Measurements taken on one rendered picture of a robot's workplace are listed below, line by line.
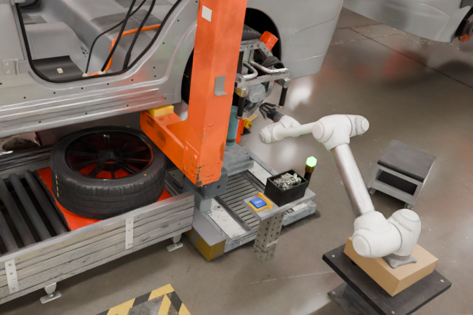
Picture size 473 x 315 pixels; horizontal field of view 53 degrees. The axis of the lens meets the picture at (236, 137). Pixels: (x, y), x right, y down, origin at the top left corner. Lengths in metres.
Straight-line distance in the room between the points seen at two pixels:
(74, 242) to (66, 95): 0.75
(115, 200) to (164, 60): 0.83
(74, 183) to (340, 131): 1.43
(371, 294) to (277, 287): 0.57
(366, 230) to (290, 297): 0.70
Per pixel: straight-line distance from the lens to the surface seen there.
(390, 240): 2.47
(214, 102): 2.37
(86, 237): 2.57
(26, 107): 2.56
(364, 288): 2.65
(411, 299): 2.72
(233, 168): 3.45
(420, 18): 5.08
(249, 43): 2.96
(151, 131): 2.95
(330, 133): 2.49
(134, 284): 2.82
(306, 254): 3.14
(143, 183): 2.68
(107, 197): 2.66
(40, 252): 2.52
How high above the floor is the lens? 2.14
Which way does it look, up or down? 31 degrees down
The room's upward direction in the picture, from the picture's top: 9 degrees clockwise
